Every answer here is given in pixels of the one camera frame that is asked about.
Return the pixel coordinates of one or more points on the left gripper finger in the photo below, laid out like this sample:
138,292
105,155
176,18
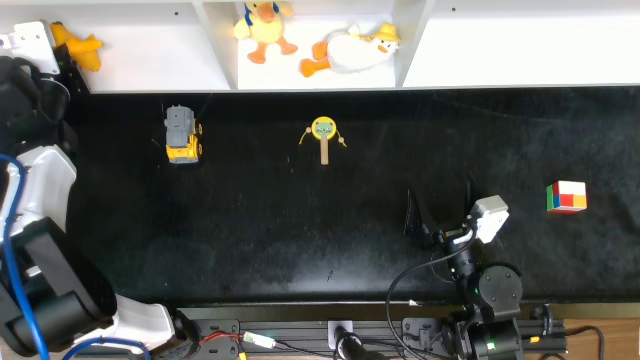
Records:
72,72

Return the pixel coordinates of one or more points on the yellow wooden rattle drum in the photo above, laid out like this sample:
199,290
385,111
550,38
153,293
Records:
324,129

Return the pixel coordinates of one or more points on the grey and yellow toy truck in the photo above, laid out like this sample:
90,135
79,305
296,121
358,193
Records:
181,135

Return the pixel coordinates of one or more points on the white shelf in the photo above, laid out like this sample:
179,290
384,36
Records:
500,50

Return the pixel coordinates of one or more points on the many-coloured puzzle cube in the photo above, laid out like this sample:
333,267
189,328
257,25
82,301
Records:
567,197

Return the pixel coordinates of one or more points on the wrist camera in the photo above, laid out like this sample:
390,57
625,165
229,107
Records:
32,42
489,215

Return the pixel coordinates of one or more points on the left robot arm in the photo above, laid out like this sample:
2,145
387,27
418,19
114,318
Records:
45,190

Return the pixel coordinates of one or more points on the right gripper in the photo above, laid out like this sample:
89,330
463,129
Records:
450,239

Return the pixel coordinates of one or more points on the white plush duck yellow hat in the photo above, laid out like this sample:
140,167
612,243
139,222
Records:
355,52

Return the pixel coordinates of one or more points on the yellow rubber duck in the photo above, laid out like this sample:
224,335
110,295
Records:
82,50

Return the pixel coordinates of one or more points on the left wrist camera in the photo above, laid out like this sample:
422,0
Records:
32,42

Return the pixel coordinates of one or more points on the mounting rail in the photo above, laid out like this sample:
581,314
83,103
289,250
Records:
380,331

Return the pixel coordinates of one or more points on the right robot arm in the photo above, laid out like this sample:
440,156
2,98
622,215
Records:
500,290

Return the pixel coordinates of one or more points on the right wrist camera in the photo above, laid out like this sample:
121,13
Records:
489,215

